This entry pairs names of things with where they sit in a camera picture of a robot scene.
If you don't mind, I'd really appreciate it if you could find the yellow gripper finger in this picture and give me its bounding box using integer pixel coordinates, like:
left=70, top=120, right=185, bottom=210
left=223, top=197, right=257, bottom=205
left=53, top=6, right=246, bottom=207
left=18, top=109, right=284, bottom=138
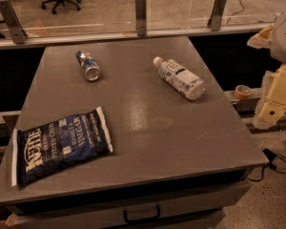
left=247, top=23, right=274, bottom=49
left=253, top=63, right=286, bottom=130

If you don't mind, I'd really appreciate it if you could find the redbull can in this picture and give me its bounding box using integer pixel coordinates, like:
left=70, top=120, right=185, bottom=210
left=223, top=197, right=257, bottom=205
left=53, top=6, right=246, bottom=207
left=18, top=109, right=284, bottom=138
left=76, top=49, right=101, bottom=81

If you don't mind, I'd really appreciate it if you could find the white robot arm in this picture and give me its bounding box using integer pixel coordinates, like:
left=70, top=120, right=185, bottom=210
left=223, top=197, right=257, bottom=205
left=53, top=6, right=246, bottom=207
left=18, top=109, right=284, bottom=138
left=247, top=10, right=286, bottom=130

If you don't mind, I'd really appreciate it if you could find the tape roll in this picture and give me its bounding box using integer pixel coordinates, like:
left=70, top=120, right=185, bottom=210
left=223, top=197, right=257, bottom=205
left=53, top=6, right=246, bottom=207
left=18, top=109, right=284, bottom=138
left=234, top=85, right=252, bottom=99

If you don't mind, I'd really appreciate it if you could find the clear plastic water bottle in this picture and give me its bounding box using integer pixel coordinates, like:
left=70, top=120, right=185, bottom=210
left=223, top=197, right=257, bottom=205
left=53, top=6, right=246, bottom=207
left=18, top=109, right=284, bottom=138
left=153, top=56, right=205, bottom=101

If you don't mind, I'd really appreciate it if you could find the blue kettle chips bag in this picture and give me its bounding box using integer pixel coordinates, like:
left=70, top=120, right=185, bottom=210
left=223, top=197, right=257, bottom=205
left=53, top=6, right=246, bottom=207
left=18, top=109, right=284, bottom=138
left=11, top=107, right=113, bottom=186

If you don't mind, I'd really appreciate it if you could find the metal railing base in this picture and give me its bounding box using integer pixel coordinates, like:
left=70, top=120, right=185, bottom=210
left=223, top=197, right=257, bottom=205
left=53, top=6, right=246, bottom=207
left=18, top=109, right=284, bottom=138
left=0, top=22, right=275, bottom=52

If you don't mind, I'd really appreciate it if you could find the right metal glass bracket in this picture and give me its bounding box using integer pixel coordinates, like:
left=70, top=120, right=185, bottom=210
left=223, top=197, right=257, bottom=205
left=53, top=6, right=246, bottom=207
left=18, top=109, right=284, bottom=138
left=208, top=0, right=227, bottom=31

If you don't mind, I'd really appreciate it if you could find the metal glass bracket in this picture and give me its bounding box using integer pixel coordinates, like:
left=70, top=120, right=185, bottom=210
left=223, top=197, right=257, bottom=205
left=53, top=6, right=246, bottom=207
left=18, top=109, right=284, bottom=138
left=0, top=0, right=27, bottom=44
left=208, top=0, right=227, bottom=31
left=135, top=0, right=147, bottom=36

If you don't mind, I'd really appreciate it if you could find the black floor cable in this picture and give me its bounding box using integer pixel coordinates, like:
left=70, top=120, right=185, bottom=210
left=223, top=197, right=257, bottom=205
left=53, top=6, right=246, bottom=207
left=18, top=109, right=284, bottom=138
left=246, top=148, right=286, bottom=182

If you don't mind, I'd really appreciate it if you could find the middle metal glass bracket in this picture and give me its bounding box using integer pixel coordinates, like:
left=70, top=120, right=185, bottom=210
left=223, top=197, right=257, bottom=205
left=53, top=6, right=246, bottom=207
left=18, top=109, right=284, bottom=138
left=135, top=0, right=147, bottom=36

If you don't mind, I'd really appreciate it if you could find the grey drawer with handle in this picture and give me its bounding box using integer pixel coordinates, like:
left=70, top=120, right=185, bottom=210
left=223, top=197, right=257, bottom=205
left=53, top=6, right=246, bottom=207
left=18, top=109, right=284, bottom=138
left=6, top=180, right=250, bottom=229

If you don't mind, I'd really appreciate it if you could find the left metal glass bracket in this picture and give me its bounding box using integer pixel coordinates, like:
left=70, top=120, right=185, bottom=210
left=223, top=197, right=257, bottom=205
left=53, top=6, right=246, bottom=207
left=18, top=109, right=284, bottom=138
left=0, top=0, right=27, bottom=44

